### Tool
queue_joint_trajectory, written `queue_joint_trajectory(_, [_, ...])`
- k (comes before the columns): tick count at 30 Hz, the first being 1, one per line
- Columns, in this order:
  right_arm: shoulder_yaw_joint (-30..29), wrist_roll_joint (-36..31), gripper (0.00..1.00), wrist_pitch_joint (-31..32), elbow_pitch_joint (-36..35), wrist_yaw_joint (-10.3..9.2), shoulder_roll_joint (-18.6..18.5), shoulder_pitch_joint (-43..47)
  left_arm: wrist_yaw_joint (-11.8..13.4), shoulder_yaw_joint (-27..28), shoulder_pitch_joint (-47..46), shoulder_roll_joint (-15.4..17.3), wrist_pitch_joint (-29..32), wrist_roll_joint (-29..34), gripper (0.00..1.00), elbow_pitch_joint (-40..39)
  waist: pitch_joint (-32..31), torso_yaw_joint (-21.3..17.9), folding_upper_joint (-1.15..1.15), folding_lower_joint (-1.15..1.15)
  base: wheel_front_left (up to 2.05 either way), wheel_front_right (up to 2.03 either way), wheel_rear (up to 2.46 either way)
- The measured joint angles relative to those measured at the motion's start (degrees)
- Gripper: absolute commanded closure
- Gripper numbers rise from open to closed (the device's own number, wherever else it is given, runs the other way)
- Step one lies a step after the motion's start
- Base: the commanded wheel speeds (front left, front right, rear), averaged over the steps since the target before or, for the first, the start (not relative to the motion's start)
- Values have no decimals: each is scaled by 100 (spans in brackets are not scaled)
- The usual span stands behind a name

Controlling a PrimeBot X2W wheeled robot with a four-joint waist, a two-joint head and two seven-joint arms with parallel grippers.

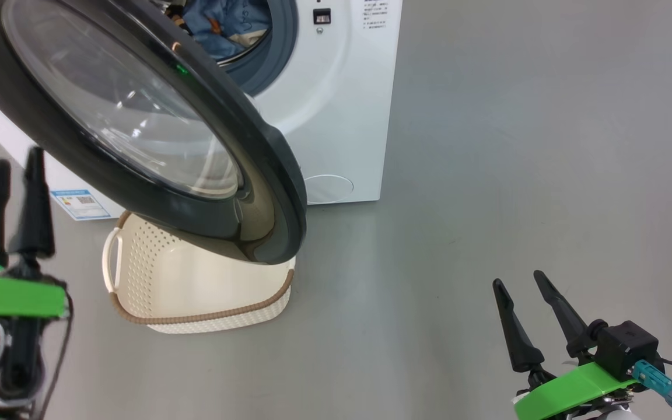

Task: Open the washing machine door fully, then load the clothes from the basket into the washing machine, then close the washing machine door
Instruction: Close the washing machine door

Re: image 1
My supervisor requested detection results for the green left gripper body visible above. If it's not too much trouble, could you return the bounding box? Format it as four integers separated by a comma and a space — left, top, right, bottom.
0, 271, 68, 319

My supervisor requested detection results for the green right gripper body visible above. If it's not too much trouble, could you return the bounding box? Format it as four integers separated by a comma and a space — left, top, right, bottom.
513, 362, 640, 420

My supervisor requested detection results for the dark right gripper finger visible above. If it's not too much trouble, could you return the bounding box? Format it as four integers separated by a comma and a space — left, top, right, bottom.
533, 270, 590, 358
492, 278, 545, 374

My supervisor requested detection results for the black glass washing machine door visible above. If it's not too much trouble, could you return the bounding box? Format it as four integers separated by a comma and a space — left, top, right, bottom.
0, 0, 309, 266

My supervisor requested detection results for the large blue cartoon garment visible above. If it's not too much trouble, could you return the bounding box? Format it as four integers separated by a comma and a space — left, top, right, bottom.
196, 0, 272, 62

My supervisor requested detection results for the cream perforated laundry basket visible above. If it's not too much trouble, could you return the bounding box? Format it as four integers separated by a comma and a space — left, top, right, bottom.
101, 210, 297, 334

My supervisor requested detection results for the white washing machine body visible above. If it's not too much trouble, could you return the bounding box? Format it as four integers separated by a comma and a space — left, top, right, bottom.
0, 0, 404, 221

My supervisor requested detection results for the grey rubber door gasket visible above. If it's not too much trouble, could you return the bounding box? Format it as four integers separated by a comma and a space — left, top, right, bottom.
219, 0, 300, 97

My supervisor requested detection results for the blue energy label sticker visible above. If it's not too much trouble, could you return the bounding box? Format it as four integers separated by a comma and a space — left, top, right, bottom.
50, 188, 112, 221

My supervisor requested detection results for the round white filter cover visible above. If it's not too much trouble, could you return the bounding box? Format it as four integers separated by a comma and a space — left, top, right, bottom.
304, 174, 355, 205

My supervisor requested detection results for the printed text label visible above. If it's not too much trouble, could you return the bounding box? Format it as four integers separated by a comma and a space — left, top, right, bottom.
362, 0, 389, 31

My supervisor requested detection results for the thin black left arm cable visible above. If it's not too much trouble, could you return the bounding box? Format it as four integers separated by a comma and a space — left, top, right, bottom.
33, 292, 74, 420

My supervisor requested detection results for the teal right camera connector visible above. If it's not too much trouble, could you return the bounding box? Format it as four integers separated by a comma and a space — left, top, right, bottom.
632, 360, 672, 411

